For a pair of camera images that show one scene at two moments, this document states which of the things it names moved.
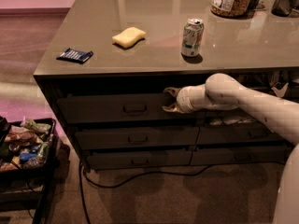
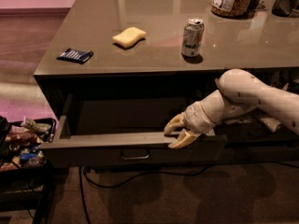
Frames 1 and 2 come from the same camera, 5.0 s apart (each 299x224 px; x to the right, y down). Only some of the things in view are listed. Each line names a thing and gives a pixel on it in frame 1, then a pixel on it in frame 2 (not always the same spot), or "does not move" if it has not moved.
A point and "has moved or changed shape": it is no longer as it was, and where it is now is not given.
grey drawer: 121,108 has moved or changed shape
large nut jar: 233,1 does not move
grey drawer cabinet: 114,49 does not move
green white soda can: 192,35 does not move
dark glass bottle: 286,1 does not move
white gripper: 183,99 to 195,119
